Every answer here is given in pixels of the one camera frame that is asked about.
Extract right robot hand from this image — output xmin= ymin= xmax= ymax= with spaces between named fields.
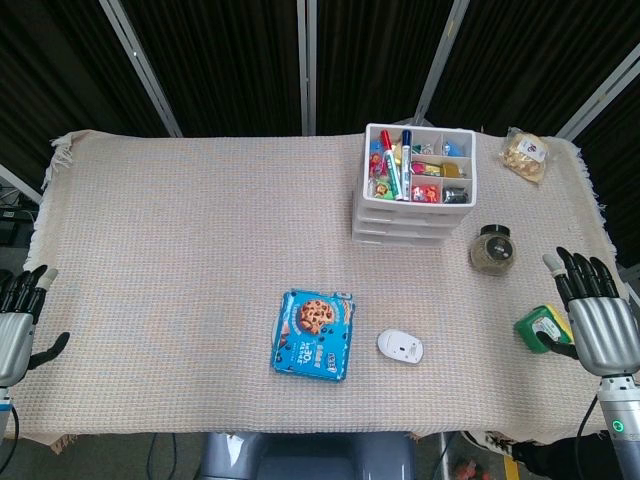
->
xmin=537 ymin=246 xmax=640 ymax=377

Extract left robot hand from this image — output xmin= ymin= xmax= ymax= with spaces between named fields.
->
xmin=0 ymin=264 xmax=71 ymax=389

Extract clear plastic drawer with dice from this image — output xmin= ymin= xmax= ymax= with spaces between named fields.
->
xmin=351 ymin=229 xmax=447 ymax=247

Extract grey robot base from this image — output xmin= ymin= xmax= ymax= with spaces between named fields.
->
xmin=199 ymin=432 xmax=416 ymax=480

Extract blue cookie package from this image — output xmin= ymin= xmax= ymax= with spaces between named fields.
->
xmin=269 ymin=288 xmax=356 ymax=384

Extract green yellow sponge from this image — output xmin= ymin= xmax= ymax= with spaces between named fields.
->
xmin=513 ymin=303 xmax=576 ymax=355

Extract glass spice jar black lid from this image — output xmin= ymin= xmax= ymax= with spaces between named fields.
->
xmin=468 ymin=224 xmax=516 ymax=277

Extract clear snack bag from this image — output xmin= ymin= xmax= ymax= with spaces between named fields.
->
xmin=498 ymin=126 xmax=550 ymax=189

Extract beige woven tablecloth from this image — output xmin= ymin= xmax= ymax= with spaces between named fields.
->
xmin=22 ymin=128 xmax=619 ymax=454

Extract white computer mouse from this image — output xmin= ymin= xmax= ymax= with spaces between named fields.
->
xmin=376 ymin=327 xmax=425 ymax=367

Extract small red trinkets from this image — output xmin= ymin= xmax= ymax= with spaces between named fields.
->
xmin=410 ymin=183 xmax=440 ymax=204

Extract blue capped marker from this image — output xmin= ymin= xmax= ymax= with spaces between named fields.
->
xmin=399 ymin=129 xmax=414 ymax=200

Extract red capped marker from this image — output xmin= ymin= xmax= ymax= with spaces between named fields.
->
xmin=380 ymin=129 xmax=404 ymax=201

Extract black pleated curtain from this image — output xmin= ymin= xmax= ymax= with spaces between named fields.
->
xmin=0 ymin=0 xmax=640 ymax=271

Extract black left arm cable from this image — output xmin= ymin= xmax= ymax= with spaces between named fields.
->
xmin=0 ymin=404 xmax=21 ymax=441

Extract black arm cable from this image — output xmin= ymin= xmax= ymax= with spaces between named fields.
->
xmin=0 ymin=404 xmax=21 ymax=441
xmin=574 ymin=394 xmax=601 ymax=480

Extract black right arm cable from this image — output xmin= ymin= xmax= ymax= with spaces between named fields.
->
xmin=574 ymin=394 xmax=601 ymax=480

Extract aluminium frame post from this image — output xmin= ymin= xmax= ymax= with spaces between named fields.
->
xmin=0 ymin=162 xmax=44 ymax=204
xmin=413 ymin=0 xmax=471 ymax=125
xmin=554 ymin=42 xmax=640 ymax=141
xmin=98 ymin=0 xmax=184 ymax=137
xmin=297 ymin=0 xmax=319 ymax=135

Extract white drawer organizer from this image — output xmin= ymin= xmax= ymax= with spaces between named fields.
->
xmin=351 ymin=123 xmax=478 ymax=247

